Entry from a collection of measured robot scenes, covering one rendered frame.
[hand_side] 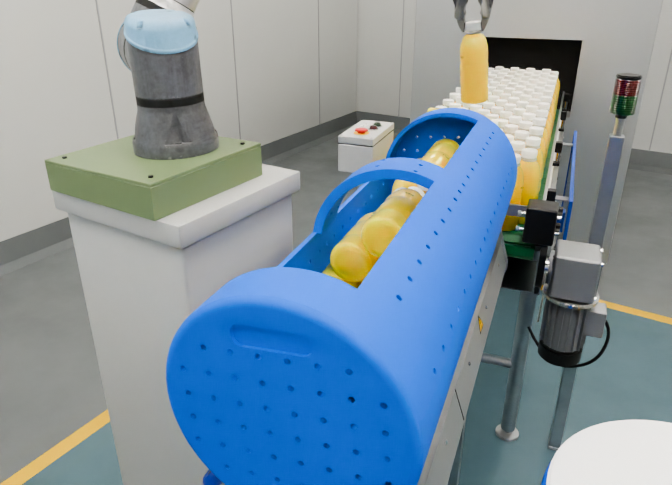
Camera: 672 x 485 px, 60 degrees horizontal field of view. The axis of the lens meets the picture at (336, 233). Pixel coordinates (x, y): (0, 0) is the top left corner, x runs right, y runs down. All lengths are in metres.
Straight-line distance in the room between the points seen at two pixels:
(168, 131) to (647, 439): 0.82
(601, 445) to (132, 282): 0.77
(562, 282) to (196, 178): 0.97
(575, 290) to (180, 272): 1.00
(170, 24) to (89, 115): 2.85
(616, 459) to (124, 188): 0.76
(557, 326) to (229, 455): 1.13
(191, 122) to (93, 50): 2.83
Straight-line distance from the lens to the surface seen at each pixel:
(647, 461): 0.73
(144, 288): 1.07
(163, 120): 1.04
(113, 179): 0.99
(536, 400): 2.45
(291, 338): 0.55
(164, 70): 1.03
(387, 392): 0.54
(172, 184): 0.96
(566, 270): 1.56
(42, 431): 2.44
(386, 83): 6.08
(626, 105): 1.71
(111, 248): 1.10
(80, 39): 3.80
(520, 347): 2.02
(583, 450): 0.72
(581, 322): 1.66
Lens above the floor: 1.50
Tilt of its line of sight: 24 degrees down
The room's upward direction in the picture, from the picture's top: straight up
